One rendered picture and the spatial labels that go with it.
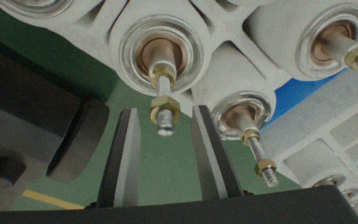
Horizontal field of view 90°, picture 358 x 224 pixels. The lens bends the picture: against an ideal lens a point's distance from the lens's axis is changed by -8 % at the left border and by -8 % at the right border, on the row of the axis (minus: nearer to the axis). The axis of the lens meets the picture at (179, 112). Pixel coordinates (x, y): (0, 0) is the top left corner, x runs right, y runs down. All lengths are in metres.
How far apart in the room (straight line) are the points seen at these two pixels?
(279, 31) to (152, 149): 0.53
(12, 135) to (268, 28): 0.39
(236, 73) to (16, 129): 0.34
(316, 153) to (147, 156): 0.48
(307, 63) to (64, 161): 0.40
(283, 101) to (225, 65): 0.27
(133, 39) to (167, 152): 0.53
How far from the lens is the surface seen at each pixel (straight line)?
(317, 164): 0.48
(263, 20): 0.26
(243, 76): 0.23
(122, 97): 0.52
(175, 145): 0.64
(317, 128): 0.47
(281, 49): 0.22
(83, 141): 0.40
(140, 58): 0.18
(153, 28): 0.17
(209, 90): 0.22
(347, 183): 0.59
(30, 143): 0.39
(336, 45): 0.22
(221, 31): 0.26
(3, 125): 0.39
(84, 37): 0.26
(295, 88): 0.50
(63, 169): 0.43
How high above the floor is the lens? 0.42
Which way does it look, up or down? 50 degrees down
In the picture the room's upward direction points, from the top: 172 degrees clockwise
